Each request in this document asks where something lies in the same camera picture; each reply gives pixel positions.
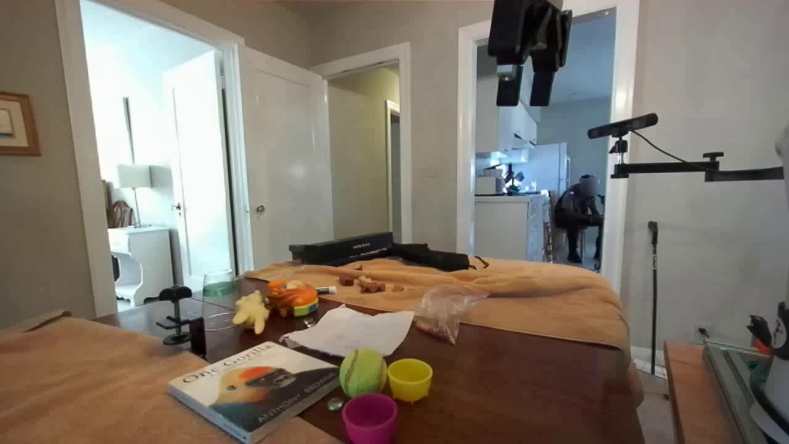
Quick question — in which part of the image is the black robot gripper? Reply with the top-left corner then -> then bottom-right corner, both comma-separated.
485,0 -> 575,108

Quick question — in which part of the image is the orange tiger car toy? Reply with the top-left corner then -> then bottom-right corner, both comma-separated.
263,277 -> 323,321

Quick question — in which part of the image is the cream rabbit toy figure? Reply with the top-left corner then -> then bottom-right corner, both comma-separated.
228,289 -> 273,337

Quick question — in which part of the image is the seated person in dark clothes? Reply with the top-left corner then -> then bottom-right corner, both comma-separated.
551,172 -> 606,266

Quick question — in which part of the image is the white kitchen counter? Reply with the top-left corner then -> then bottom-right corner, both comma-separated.
474,189 -> 551,264

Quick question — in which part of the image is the tan towel with wooden blocks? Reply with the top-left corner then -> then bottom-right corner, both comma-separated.
243,257 -> 633,352

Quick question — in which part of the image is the clear plastic bag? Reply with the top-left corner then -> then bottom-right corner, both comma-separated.
412,280 -> 487,345

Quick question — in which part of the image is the long black bag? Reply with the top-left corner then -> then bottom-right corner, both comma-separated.
285,229 -> 476,273

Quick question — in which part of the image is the black upright pole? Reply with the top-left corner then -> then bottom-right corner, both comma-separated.
646,216 -> 662,377

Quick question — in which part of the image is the white open door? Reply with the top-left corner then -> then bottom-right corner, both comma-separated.
234,45 -> 337,271

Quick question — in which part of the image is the white crumpled paper sheet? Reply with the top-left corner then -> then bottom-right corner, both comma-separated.
281,303 -> 418,359

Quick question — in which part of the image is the yellow plastic cup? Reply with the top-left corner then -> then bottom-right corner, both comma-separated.
385,356 -> 437,405

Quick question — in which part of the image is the green plastic cup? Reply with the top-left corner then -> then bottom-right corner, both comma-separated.
334,347 -> 389,400

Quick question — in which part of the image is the wooden side table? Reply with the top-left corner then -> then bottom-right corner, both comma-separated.
661,340 -> 746,444

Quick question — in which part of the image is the clear plastic cup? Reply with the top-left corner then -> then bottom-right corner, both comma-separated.
200,277 -> 247,359

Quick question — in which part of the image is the white table lamp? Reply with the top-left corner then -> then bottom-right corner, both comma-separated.
116,163 -> 154,229

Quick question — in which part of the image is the bird cover book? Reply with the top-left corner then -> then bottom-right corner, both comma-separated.
165,337 -> 340,444

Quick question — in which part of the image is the black clamp stand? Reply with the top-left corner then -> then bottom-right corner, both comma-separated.
141,284 -> 197,347

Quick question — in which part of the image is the white cabinet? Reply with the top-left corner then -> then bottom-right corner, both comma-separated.
105,222 -> 180,309

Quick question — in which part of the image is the wood framed landscape picture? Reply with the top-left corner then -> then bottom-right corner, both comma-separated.
0,88 -> 43,161

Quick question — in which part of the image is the tan towel under book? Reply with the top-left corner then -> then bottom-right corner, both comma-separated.
0,312 -> 340,444

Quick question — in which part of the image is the black camera on boom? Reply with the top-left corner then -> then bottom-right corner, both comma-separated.
585,111 -> 661,143

